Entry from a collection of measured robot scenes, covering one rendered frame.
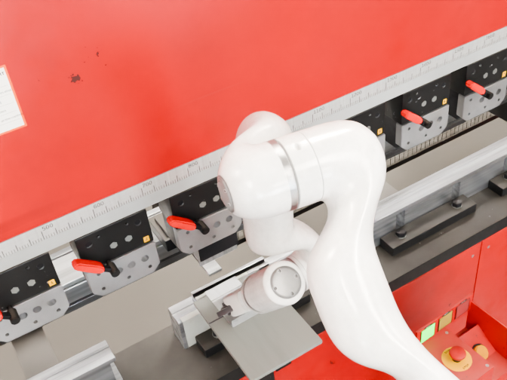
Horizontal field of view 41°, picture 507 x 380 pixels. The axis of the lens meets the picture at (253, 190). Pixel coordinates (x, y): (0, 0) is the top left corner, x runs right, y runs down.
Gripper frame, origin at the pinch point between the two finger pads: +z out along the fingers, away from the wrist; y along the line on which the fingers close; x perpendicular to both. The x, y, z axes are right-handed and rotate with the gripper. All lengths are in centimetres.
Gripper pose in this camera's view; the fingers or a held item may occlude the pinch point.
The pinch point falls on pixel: (239, 301)
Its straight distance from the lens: 157.1
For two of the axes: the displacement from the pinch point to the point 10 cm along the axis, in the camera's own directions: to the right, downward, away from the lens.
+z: -2.9, 2.6, 9.2
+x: 4.8, 8.7, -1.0
